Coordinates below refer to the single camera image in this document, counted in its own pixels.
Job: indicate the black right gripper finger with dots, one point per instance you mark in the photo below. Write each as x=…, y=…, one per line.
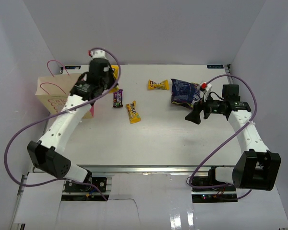
x=194, y=115
x=206, y=111

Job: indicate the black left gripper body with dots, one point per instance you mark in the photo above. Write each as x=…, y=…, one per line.
x=109, y=81

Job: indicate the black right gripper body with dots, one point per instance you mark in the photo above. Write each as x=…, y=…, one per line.
x=215, y=106

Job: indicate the yellow m&m packet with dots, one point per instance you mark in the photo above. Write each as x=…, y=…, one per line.
x=115, y=69
x=164, y=85
x=134, y=117

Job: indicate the beige and pink paper bag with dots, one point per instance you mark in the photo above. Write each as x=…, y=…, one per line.
x=53, y=90

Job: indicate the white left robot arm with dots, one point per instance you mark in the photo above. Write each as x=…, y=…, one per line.
x=47, y=153

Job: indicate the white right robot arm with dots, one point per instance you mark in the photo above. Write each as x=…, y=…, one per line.
x=257, y=168

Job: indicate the large dark blue snack bag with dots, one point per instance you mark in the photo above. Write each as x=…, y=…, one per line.
x=184, y=93

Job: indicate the purple M&M packet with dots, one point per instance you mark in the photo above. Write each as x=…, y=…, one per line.
x=118, y=99

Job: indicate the blue label back left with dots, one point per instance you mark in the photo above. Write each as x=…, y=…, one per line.
x=72, y=67

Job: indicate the blue label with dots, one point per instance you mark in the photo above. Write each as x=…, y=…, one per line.
x=215, y=66
x=72, y=67

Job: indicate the blue label back right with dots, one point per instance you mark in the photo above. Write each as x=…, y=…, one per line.
x=215, y=66

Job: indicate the yellow M&M packet back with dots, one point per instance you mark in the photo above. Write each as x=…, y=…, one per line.
x=164, y=85

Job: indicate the white cardboard front panel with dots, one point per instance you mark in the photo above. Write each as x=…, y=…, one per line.
x=148, y=202

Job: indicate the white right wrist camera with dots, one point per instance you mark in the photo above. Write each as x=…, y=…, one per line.
x=205, y=88

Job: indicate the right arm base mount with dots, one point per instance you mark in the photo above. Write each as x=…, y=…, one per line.
x=214, y=195

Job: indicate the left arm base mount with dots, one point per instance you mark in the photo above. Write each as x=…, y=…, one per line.
x=78, y=192

